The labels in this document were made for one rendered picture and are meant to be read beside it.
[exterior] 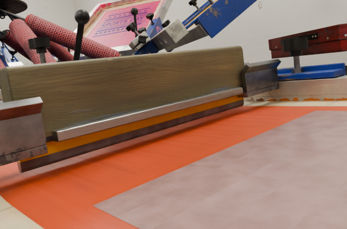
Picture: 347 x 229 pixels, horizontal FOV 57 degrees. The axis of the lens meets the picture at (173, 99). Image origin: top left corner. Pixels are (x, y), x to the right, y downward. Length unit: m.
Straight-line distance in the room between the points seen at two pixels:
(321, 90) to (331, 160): 0.30
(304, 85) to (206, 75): 0.19
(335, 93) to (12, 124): 0.45
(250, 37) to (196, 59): 2.29
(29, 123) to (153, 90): 0.15
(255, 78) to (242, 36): 2.24
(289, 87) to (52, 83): 0.40
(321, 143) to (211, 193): 0.13
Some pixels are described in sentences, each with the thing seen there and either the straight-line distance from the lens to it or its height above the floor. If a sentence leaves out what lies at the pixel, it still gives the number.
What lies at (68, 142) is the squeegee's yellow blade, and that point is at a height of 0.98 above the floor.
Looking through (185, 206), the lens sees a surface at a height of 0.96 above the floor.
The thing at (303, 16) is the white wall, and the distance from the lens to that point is 2.51.
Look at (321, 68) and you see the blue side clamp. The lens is 0.60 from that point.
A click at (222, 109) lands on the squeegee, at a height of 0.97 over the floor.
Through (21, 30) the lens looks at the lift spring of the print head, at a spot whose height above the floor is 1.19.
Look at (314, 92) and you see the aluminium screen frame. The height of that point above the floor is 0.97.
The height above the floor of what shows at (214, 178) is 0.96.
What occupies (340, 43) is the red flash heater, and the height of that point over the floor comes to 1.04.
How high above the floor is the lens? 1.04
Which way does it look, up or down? 6 degrees down
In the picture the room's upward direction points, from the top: 8 degrees counter-clockwise
